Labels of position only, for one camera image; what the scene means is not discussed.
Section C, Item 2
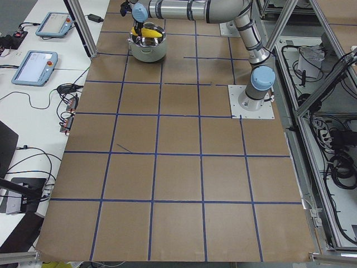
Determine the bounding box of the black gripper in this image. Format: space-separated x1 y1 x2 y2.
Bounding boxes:
120 0 143 36

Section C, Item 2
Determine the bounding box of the yellow corn cob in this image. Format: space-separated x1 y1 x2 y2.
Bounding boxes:
131 27 163 38

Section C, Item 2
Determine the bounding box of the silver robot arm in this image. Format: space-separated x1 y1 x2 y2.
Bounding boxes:
120 0 276 111

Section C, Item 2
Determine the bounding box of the pale green steel pot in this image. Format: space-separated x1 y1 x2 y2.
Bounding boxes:
128 22 167 63

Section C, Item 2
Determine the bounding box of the black power adapter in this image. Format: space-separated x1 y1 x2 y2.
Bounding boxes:
88 13 104 23

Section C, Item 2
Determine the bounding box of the upper teach pendant tablet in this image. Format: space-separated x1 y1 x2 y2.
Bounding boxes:
35 12 73 38

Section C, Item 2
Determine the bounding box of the teach pendant tablet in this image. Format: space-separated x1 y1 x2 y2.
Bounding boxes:
35 12 73 38
11 50 58 87

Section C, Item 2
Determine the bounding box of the lower teach pendant tablet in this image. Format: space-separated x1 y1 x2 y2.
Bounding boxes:
11 50 58 87

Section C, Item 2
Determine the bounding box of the aluminium frame post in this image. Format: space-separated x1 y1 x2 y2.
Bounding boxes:
63 0 98 59

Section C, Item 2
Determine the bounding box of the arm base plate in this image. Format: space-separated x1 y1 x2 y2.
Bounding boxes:
219 21 240 37
228 85 275 119

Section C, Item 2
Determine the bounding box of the black camera stand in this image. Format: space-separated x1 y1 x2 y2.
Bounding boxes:
1 122 46 214

